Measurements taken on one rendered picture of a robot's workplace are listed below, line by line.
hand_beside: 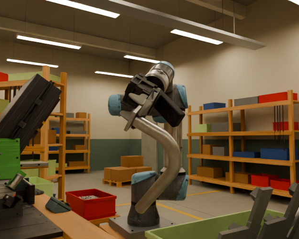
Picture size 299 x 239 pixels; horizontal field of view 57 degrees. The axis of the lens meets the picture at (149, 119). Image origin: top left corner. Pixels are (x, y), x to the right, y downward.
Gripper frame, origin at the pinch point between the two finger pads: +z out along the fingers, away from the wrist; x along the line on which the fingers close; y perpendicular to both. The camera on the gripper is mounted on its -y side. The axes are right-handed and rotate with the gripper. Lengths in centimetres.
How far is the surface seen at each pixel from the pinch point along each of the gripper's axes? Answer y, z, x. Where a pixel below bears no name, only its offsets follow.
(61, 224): 10, -20, -79
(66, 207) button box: 14, -36, -90
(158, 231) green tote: -23, -12, -43
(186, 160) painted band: -162, -660, -463
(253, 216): -38.1, -4.7, -11.8
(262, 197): -37.2, -6.7, -6.3
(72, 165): 162, -654, -717
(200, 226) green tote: -38, -23, -43
